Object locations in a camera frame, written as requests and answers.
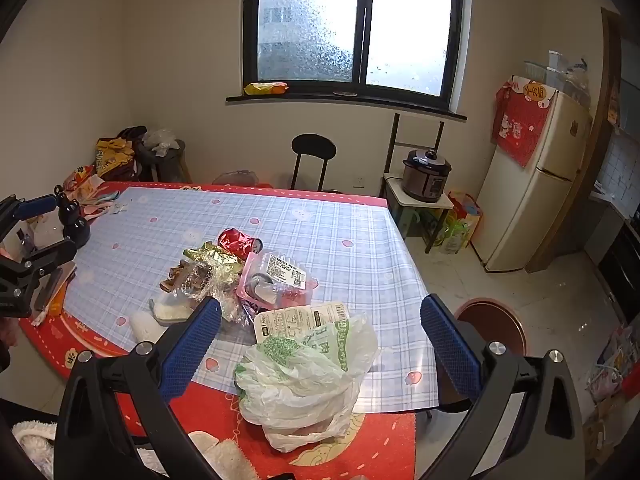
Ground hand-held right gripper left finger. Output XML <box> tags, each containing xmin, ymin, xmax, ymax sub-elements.
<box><xmin>55</xmin><ymin>296</ymin><xmax>223</xmax><ymax>480</ymax></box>

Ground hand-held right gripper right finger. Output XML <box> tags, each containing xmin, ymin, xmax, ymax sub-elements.
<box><xmin>417</xmin><ymin>294</ymin><xmax>586</xmax><ymax>480</ymax></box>

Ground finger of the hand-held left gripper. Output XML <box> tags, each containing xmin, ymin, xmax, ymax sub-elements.
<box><xmin>0</xmin><ymin>239</ymin><xmax>78</xmax><ymax>295</ymax></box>
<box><xmin>0</xmin><ymin>194</ymin><xmax>60</xmax><ymax>244</ymax></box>

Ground brown red paper bag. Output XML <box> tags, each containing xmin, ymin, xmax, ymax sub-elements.
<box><xmin>160</xmin><ymin>257</ymin><xmax>201</xmax><ymax>293</ymax></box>

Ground white container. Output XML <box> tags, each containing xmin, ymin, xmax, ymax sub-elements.
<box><xmin>20</xmin><ymin>210</ymin><xmax>66</xmax><ymax>256</ymax></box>

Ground orange snack packets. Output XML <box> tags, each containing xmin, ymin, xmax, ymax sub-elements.
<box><xmin>62</xmin><ymin>165</ymin><xmax>99</xmax><ymax>193</ymax></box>

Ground round brown stool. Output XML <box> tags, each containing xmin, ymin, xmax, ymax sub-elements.
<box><xmin>452</xmin><ymin>298</ymin><xmax>527</xmax><ymax>361</ymax></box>

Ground pastel folded cloths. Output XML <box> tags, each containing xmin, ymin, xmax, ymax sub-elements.
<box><xmin>75</xmin><ymin>182</ymin><xmax>126</xmax><ymax>218</ymax></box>

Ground clear plastic wrap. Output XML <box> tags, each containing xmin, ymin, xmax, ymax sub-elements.
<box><xmin>172</xmin><ymin>260</ymin><xmax>251</xmax><ymax>323</ymax></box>

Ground yellow printed bags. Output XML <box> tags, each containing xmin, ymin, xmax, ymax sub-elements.
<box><xmin>95</xmin><ymin>137</ymin><xmax>138</xmax><ymax>176</ymax></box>

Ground gold foil wrapper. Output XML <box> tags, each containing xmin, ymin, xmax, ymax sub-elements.
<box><xmin>182</xmin><ymin>241</ymin><xmax>243</xmax><ymax>273</ymax></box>

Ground white labelled food tray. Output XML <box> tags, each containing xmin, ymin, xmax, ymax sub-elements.
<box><xmin>253</xmin><ymin>301</ymin><xmax>351</xmax><ymax>343</ymax></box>

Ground crushed red can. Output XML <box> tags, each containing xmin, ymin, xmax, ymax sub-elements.
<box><xmin>217</xmin><ymin>228</ymin><xmax>264</xmax><ymax>261</ymax></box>

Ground pink plastic tray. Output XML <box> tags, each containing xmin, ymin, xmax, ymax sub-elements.
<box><xmin>239</xmin><ymin>251</ymin><xmax>321</xmax><ymax>311</ymax></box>

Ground white green plastic bag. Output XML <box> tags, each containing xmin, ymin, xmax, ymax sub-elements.
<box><xmin>234</xmin><ymin>312</ymin><xmax>381</xmax><ymax>453</ymax></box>

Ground green plastic items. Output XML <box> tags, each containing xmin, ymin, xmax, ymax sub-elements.
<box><xmin>420</xmin><ymin>207</ymin><xmax>473</xmax><ymax>256</ymax></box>

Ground dark red bag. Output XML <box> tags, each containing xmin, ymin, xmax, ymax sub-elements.
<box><xmin>117</xmin><ymin>126</ymin><xmax>149</xmax><ymax>181</ymax></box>

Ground dark bin with plastic bag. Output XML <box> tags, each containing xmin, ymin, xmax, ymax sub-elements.
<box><xmin>135</xmin><ymin>129</ymin><xmax>187</xmax><ymax>183</ymax></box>

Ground colourful shopping bag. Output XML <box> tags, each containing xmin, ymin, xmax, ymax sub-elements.
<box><xmin>447</xmin><ymin>191</ymin><xmax>485</xmax><ymax>251</ymax></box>

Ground person's white fleece garment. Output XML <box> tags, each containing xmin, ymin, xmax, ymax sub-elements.
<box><xmin>11</xmin><ymin>420</ymin><xmax>261</xmax><ymax>480</ymax></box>

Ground blue plaid table cover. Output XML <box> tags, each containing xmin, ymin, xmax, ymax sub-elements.
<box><xmin>65</xmin><ymin>187</ymin><xmax>441</xmax><ymax>413</ymax></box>

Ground colourful floor bags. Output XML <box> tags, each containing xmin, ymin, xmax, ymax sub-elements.
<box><xmin>585</xmin><ymin>325</ymin><xmax>640</xmax><ymax>401</ymax></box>

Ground cardboard box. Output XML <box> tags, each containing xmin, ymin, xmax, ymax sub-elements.
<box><xmin>582</xmin><ymin>395</ymin><xmax>631</xmax><ymax>466</ymax></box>

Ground clear plastic bag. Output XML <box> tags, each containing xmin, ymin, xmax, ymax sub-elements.
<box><xmin>212</xmin><ymin>170</ymin><xmax>258</xmax><ymax>186</ymax></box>

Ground brown electric pressure cooker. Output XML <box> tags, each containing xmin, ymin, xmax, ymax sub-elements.
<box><xmin>402</xmin><ymin>148</ymin><xmax>452</xmax><ymax>204</ymax></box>

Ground cream refrigerator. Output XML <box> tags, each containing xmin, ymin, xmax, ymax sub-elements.
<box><xmin>471</xmin><ymin>76</ymin><xmax>593</xmax><ymax>273</ymax></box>

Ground black oven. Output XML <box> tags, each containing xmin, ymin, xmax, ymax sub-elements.
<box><xmin>597</xmin><ymin>220</ymin><xmax>640</xmax><ymax>321</ymax></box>

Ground black round-back chair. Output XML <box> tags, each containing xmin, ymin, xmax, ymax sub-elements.
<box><xmin>291</xmin><ymin>133</ymin><xmax>346</xmax><ymax>195</ymax></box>

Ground red printed cloth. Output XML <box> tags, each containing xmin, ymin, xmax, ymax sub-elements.
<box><xmin>491</xmin><ymin>75</ymin><xmax>558</xmax><ymax>168</ymax></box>

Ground yellow snack packet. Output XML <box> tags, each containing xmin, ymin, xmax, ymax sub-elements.
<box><xmin>243</xmin><ymin>81</ymin><xmax>289</xmax><ymax>96</ymax></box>

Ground clear plastic containers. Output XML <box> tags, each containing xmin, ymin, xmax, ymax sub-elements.
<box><xmin>522</xmin><ymin>51</ymin><xmax>591</xmax><ymax>106</ymax></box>

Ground black framed window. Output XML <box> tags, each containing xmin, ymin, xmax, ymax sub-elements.
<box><xmin>226</xmin><ymin>0</ymin><xmax>473</xmax><ymax>122</ymax></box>

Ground black frame side table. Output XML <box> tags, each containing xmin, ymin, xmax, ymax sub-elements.
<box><xmin>382</xmin><ymin>112</ymin><xmax>455</xmax><ymax>256</ymax></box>

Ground wooden door frame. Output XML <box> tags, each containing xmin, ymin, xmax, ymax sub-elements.
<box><xmin>525</xmin><ymin>7</ymin><xmax>623</xmax><ymax>273</ymax></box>

